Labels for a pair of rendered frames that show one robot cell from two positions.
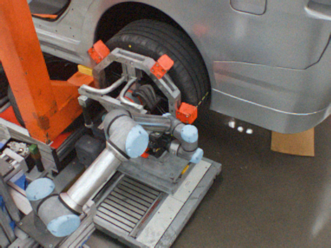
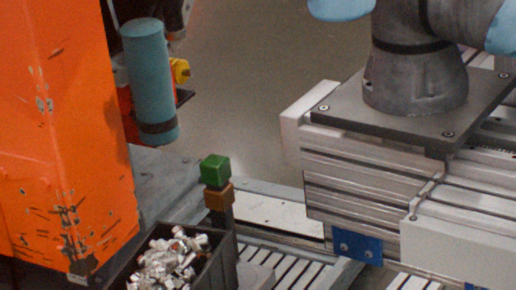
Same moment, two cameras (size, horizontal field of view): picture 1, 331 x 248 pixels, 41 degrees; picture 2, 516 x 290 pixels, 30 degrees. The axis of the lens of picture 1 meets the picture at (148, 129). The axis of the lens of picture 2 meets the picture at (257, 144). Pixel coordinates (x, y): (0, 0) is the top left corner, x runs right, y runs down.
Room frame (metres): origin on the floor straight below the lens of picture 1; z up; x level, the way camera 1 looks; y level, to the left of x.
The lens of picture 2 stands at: (1.81, 2.07, 1.46)
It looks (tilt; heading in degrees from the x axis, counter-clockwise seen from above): 29 degrees down; 266
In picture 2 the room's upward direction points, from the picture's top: 7 degrees counter-clockwise
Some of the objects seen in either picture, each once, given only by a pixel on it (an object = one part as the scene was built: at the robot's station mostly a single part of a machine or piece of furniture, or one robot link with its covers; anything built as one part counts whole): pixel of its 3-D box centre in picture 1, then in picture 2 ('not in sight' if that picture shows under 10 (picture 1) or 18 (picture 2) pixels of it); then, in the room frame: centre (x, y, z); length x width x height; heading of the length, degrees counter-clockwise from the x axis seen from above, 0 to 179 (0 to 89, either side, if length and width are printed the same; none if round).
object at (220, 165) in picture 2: (33, 149); (215, 169); (1.78, 0.66, 0.64); 0.04 x 0.04 x 0.04; 53
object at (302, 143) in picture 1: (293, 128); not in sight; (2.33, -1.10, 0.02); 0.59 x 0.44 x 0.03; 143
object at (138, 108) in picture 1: (135, 88); not in sight; (1.74, 0.04, 1.03); 0.19 x 0.18 x 0.11; 143
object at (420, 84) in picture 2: not in sight; (414, 60); (1.48, 0.83, 0.87); 0.15 x 0.15 x 0.10
